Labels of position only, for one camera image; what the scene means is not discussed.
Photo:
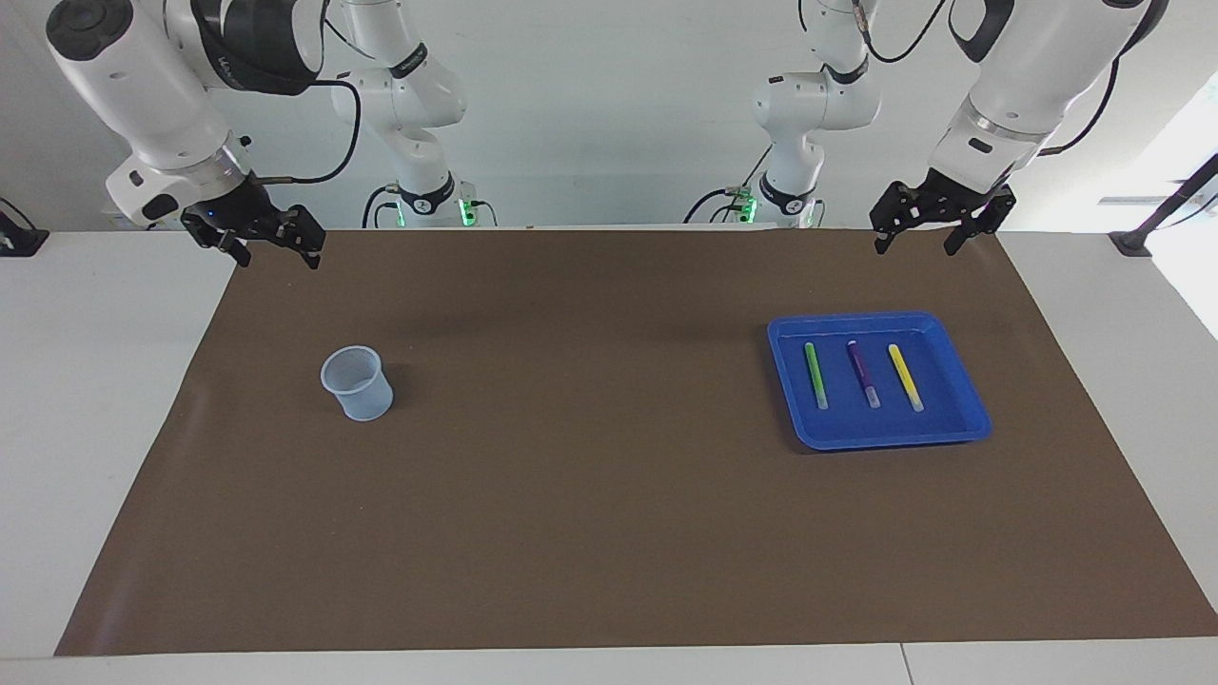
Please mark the green pen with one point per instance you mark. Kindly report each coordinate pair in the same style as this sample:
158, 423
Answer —
815, 373

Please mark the blue plastic tray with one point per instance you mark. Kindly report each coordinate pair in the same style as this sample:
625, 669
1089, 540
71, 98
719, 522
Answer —
942, 419

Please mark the brown table mat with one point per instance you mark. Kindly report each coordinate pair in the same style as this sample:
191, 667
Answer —
590, 495

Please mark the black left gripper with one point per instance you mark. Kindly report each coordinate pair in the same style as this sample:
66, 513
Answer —
942, 202

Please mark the yellow pen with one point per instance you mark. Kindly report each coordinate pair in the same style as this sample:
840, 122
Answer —
905, 375

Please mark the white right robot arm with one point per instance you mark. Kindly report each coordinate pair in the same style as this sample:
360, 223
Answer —
143, 86

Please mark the black clamp mount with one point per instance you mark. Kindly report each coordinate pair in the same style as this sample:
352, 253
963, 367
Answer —
19, 240

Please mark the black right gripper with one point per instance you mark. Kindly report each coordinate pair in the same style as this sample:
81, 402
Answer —
238, 214

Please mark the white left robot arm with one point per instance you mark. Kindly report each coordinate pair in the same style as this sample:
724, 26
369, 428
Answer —
1028, 76

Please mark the translucent plastic cup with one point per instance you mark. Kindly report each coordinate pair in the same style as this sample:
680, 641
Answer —
360, 395

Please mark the purple pen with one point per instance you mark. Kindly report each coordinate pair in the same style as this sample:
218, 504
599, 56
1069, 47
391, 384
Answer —
862, 371

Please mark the black camera stand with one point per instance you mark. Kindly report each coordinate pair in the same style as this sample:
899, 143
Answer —
1132, 240

